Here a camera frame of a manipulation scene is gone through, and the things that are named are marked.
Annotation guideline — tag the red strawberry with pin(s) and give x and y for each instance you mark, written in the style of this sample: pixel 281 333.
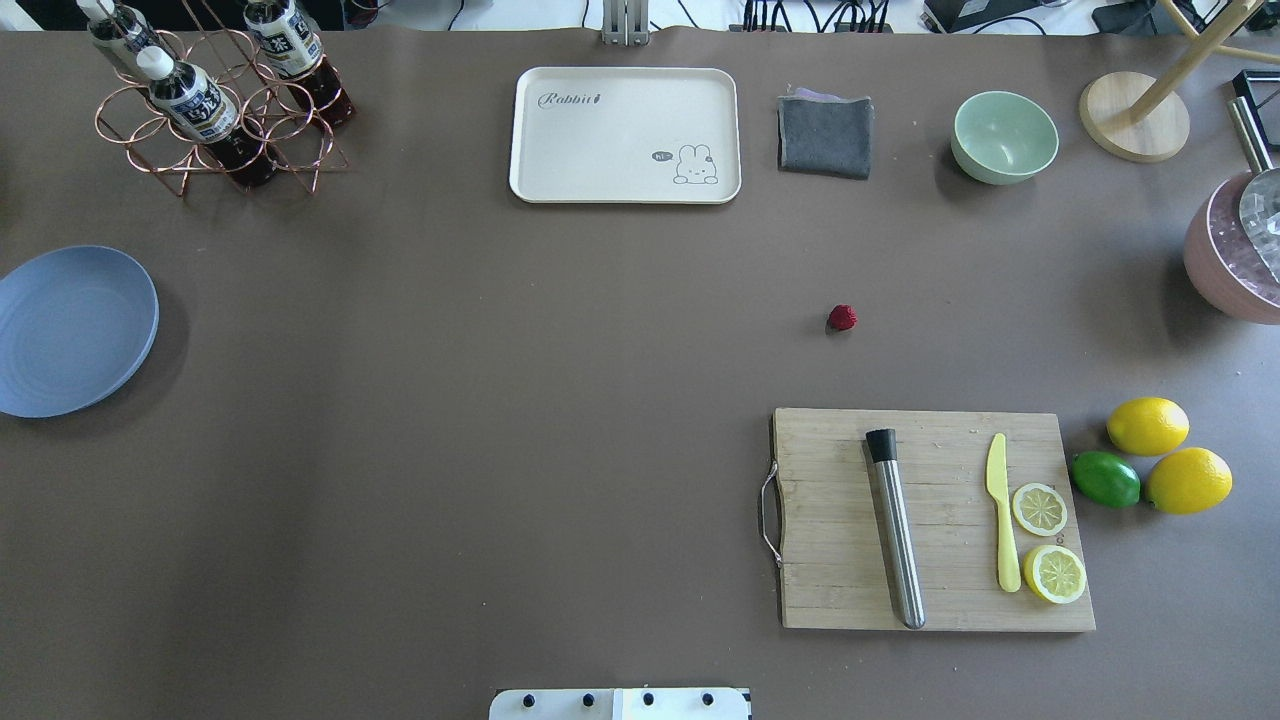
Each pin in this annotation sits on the red strawberry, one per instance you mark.
pixel 841 318

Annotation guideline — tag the blue round plate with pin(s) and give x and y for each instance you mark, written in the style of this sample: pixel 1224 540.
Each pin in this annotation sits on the blue round plate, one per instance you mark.
pixel 76 324

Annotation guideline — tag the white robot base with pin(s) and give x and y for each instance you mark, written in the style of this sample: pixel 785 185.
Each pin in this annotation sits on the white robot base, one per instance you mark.
pixel 623 703

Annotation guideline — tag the cream rabbit tray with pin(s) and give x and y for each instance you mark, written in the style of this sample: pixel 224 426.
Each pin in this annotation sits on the cream rabbit tray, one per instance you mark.
pixel 654 135

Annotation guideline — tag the steel muddler black tip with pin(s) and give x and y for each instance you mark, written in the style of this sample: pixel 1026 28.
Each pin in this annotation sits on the steel muddler black tip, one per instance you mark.
pixel 904 574

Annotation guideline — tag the wooden cutting board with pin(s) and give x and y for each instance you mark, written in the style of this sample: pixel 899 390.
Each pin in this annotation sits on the wooden cutting board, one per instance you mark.
pixel 833 573

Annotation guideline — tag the grey folded cloth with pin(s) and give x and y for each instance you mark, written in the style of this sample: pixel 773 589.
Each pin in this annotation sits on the grey folded cloth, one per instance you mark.
pixel 826 134

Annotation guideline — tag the green bowl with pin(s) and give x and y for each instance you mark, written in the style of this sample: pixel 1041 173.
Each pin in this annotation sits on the green bowl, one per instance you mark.
pixel 1003 138

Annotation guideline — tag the lemon half upper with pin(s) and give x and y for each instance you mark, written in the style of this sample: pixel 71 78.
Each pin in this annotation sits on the lemon half upper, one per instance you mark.
pixel 1039 509

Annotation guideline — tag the lemon half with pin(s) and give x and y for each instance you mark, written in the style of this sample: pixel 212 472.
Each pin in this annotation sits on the lemon half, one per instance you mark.
pixel 1055 573
pixel 1039 509

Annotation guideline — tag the yellow plastic knife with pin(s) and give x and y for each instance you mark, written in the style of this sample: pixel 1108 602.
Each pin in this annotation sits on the yellow plastic knife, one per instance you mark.
pixel 997 487

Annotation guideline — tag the lemon half lower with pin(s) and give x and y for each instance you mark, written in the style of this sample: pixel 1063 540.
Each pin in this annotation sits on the lemon half lower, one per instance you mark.
pixel 1055 573

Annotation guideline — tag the green lime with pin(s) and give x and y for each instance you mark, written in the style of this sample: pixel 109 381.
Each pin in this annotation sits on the green lime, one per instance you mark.
pixel 1106 478

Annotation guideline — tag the tea bottle back right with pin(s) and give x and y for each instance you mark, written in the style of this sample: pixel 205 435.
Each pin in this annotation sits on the tea bottle back right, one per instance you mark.
pixel 289 41

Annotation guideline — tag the tea bottle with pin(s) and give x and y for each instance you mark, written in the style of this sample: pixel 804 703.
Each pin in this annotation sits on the tea bottle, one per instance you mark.
pixel 289 41
pixel 197 106
pixel 119 32

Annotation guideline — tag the yellow lemon upper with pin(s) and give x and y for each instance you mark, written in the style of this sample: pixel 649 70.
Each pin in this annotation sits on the yellow lemon upper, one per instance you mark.
pixel 1148 426

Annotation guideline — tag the yellow lemon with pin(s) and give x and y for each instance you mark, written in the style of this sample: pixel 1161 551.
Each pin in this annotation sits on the yellow lemon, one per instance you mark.
pixel 1148 426
pixel 1190 480

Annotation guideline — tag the tea bottle front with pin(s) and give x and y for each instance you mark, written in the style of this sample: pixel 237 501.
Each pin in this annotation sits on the tea bottle front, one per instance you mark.
pixel 197 106

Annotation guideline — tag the yellow lemon lower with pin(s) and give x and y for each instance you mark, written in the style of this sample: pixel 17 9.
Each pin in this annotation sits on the yellow lemon lower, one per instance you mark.
pixel 1190 480

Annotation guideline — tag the pink ice bucket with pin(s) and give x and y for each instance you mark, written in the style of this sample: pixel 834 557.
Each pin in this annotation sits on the pink ice bucket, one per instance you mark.
pixel 1221 261

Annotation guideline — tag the tea bottle back left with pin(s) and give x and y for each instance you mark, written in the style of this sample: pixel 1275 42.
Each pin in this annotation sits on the tea bottle back left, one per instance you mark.
pixel 119 32

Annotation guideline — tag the copper wire bottle rack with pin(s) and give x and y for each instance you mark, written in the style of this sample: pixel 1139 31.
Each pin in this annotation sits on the copper wire bottle rack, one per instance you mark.
pixel 221 45

